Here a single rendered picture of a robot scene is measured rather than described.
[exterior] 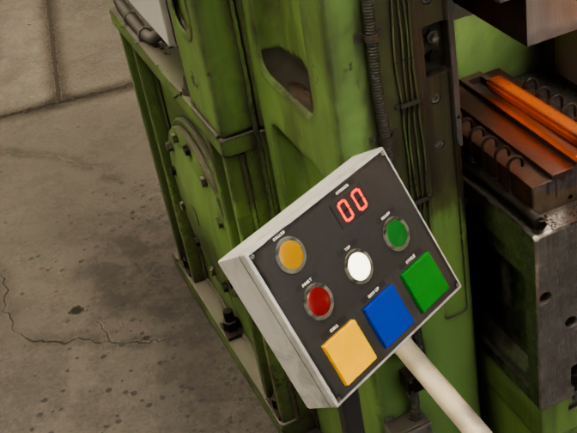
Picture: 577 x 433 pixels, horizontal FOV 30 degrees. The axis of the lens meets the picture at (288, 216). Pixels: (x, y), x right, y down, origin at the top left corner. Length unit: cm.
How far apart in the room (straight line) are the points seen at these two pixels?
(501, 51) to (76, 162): 233
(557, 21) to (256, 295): 71
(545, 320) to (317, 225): 65
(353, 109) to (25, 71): 353
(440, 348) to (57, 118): 281
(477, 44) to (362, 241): 85
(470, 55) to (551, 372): 72
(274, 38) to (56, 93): 287
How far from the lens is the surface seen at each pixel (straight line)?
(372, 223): 174
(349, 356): 168
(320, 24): 186
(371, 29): 187
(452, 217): 218
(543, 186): 207
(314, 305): 165
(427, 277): 179
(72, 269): 381
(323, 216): 169
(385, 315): 173
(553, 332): 220
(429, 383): 215
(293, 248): 164
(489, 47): 248
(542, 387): 228
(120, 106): 477
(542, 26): 191
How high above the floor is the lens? 213
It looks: 34 degrees down
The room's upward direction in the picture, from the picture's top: 11 degrees counter-clockwise
